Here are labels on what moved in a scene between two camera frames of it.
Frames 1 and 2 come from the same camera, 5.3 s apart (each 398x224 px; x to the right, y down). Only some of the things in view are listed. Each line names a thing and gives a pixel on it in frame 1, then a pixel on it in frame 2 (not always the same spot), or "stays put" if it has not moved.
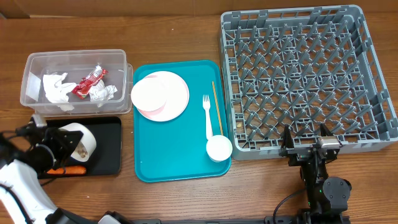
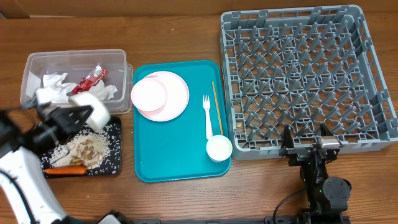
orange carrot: (71, 170) stays put
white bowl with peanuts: (86, 147) → (99, 117)
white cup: (219, 147) stays put
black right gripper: (301, 154) stays put
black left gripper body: (60, 149) → (49, 135)
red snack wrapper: (83, 88) stays put
